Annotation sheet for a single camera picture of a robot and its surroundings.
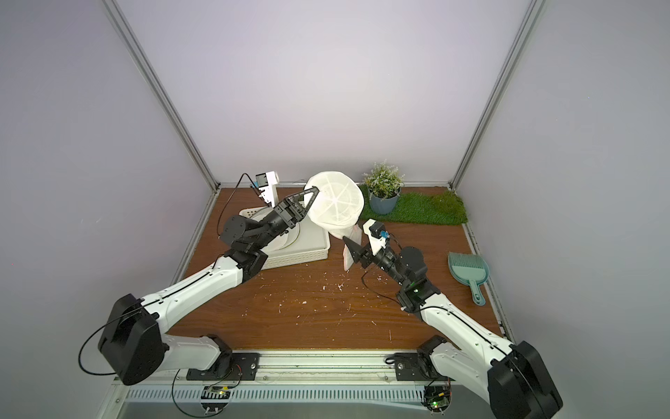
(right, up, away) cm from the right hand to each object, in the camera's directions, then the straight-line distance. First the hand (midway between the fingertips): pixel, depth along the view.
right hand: (355, 227), depth 70 cm
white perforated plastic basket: (-17, -8, +27) cm, 33 cm away
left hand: (-9, +8, -13) cm, 17 cm away
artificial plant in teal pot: (+12, +15, +27) cm, 33 cm away
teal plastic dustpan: (+43, -17, +22) cm, 51 cm away
